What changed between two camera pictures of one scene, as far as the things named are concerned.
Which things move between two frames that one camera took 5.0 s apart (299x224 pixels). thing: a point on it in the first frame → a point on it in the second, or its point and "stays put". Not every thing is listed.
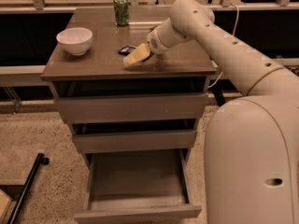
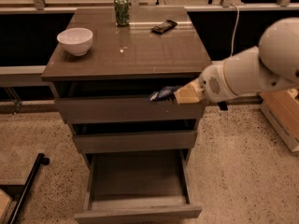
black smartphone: [126, 50] → [164, 94]
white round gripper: [154, 44] → [211, 83]
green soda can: [121, 12] stays put
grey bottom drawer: [136, 185] stays put
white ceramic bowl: [78, 40] stays put
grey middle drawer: [123, 141] stays put
